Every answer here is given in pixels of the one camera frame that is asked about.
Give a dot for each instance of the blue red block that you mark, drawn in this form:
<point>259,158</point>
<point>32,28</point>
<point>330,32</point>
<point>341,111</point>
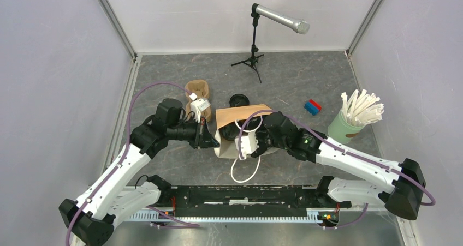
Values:
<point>312,107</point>

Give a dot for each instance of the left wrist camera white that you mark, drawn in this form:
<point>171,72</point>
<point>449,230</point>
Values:
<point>198,105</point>

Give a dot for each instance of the cardboard cup carrier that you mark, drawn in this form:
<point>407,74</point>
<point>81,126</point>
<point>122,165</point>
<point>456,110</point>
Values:
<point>201,89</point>

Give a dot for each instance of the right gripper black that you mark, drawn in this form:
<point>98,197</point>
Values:
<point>261,148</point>

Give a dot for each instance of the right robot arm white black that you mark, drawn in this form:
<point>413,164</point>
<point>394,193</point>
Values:
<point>399,187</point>

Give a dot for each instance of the white wrapped straws bundle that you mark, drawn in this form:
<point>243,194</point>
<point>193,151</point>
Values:
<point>361,108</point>

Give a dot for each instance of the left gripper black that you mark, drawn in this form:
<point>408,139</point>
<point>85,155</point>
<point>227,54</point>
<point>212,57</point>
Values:
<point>203,138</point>

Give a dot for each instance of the black microphone tripod stand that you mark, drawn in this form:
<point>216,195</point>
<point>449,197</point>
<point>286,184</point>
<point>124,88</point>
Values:
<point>253,59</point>

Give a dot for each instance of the green cup holder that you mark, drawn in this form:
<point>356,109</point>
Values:
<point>341,131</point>

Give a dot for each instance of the silver microphone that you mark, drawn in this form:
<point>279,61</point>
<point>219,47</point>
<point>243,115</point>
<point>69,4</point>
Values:
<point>299,26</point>

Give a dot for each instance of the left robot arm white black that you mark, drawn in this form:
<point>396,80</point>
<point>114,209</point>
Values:
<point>94,215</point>

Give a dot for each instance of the brown paper bag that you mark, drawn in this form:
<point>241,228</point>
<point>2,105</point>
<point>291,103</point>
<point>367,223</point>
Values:
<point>249,119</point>

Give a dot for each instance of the black lid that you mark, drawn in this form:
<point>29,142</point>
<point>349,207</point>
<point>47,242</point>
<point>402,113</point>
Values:
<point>238,100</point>
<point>229,132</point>

